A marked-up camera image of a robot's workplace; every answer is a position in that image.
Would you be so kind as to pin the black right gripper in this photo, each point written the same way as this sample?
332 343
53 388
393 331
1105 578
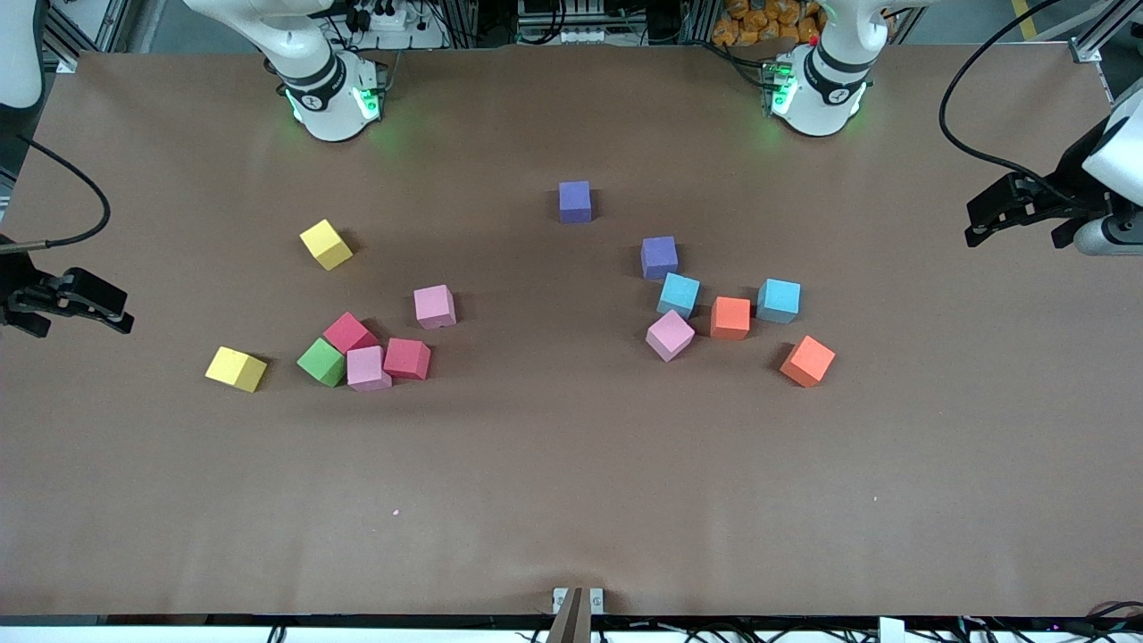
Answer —
11 286

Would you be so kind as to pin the pink foam block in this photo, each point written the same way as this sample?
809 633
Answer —
368 368
435 306
670 335

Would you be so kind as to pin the green foam block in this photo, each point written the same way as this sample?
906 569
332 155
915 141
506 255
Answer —
321 362

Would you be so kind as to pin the blue foam block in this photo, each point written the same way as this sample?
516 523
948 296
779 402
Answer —
679 295
779 300

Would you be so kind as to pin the small white device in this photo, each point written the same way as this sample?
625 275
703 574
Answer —
582 36

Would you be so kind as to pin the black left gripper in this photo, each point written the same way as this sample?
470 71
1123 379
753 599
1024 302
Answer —
1071 175

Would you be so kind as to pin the aluminium frame profile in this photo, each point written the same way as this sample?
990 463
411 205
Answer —
1085 52
67 64

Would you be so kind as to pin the yellow foam block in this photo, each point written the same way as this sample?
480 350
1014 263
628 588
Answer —
236 369
326 244

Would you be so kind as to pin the bag of orange items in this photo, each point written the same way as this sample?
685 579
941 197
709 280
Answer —
759 22

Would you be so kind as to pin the white power strip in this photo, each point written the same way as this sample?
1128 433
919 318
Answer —
388 20

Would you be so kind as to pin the purple foam block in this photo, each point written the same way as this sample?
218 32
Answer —
574 201
659 257

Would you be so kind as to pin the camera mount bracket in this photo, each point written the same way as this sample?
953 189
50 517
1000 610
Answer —
571 621

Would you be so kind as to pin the red foam block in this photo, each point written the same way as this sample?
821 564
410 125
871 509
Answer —
346 330
407 358

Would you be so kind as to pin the orange foam block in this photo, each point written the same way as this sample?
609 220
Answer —
730 317
807 361

